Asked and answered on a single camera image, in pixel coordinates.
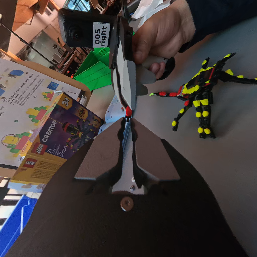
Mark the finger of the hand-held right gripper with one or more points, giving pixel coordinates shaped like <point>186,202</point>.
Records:
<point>116,86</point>
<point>127,80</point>

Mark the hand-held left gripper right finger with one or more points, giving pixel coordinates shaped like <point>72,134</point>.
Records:
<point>154,158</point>

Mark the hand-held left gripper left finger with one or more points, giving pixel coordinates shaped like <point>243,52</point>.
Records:
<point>100,156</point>

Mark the red rounded lego piece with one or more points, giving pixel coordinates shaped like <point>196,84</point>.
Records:
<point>128,111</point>

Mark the person's right forearm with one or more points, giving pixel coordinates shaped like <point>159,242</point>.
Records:
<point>220,14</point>

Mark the lego instruction booklet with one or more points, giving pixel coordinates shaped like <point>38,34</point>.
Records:
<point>114,112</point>

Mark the purple yellow lego box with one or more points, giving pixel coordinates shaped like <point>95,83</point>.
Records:
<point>60,128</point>

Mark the black yellow lego creature model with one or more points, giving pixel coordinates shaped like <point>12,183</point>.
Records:
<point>198,80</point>

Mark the person's right hand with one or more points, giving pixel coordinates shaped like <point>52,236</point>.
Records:
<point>166,34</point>

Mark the large paned window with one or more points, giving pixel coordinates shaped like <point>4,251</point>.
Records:
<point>78,5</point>

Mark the green plastic bin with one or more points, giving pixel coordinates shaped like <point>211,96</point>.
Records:
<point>92,74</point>

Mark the wooden clipboard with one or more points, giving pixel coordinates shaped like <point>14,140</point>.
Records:
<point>86,94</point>

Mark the white tethered pin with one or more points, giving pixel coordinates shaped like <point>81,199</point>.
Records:
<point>57,92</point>

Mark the white crumpled paper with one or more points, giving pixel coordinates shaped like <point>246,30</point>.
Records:
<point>152,8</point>

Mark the blue plastic bin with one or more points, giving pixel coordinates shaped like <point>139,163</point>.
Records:
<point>14,230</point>

